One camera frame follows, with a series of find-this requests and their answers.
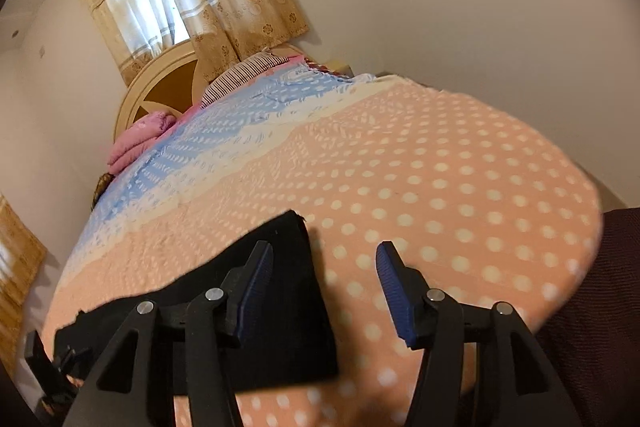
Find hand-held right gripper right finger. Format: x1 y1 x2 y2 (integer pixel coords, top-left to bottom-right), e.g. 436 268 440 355
376 241 583 427

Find cream wooden headboard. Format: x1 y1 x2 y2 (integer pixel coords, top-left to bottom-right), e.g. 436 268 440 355
115 43 306 142

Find polka dot blanket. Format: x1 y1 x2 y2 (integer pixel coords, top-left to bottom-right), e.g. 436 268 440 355
42 61 606 427

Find black pants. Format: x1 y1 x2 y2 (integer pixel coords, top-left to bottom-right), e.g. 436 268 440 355
54 209 341 395

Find dark maroon cloth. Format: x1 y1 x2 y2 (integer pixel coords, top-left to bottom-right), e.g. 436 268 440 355
535 207 640 427

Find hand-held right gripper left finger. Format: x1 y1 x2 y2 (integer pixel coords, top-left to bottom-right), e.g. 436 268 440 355
62 241 275 427

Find striped pillow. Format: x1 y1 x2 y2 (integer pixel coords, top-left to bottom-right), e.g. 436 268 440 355
201 52 291 108

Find pink folded blanket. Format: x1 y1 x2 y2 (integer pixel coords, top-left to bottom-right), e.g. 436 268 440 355
107 111 178 175

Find camouflage cloth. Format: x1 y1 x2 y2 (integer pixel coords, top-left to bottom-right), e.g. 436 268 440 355
91 173 116 210

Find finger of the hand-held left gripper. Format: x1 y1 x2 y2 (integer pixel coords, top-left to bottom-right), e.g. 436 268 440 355
50 346 82 389

